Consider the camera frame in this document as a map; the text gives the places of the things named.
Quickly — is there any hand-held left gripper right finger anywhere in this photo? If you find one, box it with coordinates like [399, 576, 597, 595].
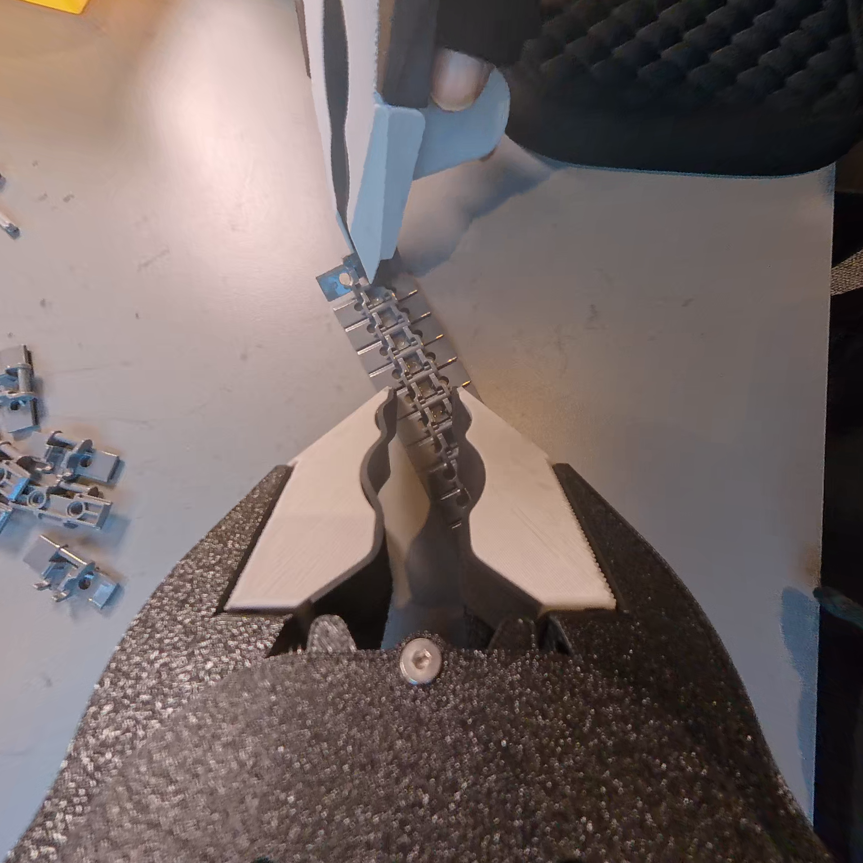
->
[455, 387, 618, 614]

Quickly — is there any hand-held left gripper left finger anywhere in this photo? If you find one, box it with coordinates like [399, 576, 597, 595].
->
[224, 387, 396, 616]

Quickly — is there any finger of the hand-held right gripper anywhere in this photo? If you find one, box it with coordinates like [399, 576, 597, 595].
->
[339, 0, 427, 285]
[295, 0, 356, 258]

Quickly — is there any grey plastic track link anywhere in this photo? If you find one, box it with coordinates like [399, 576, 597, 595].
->
[317, 253, 405, 304]

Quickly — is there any assembled grey track chain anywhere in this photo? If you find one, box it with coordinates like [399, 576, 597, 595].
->
[334, 283, 488, 534]

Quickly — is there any pile of grey track links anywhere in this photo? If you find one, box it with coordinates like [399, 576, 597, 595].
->
[0, 344, 127, 611]

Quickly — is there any grey desk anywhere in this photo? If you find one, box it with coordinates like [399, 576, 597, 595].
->
[0, 0, 837, 837]

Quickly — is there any person's right hand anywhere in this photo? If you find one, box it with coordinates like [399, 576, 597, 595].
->
[431, 47, 494, 113]

